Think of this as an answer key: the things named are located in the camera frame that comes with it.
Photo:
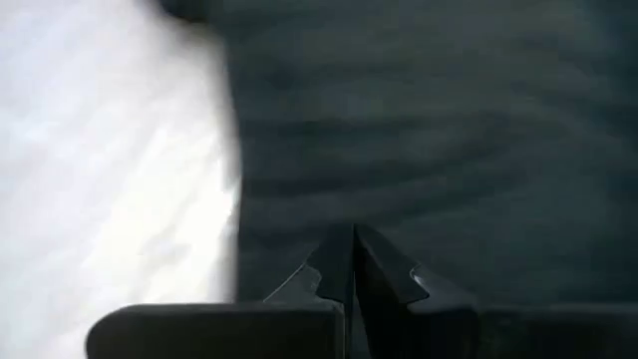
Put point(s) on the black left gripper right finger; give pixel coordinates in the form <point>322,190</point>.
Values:
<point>423,329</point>

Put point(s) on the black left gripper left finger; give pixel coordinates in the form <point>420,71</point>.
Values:
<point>299,329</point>

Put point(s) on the dark blue denim jeans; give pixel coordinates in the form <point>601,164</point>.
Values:
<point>423,124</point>

